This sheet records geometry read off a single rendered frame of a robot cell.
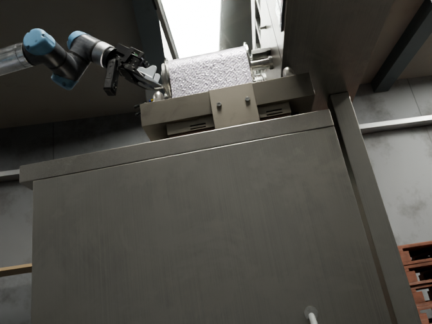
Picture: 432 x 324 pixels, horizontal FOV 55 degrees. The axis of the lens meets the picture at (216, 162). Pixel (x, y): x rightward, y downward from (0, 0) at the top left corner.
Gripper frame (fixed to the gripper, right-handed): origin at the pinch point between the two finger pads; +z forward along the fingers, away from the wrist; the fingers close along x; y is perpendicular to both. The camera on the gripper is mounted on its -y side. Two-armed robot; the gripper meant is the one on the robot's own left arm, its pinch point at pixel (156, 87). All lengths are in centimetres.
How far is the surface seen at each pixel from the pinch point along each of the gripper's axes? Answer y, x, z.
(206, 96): -6.1, -24.9, 25.8
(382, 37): 296, 301, 28
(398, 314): -22, 8, 89
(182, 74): 5.3, -5.3, 7.5
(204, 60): 12.4, -5.2, 10.5
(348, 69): 29, -4, 49
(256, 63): 21.5, -0.4, 23.2
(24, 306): -162, 343, -169
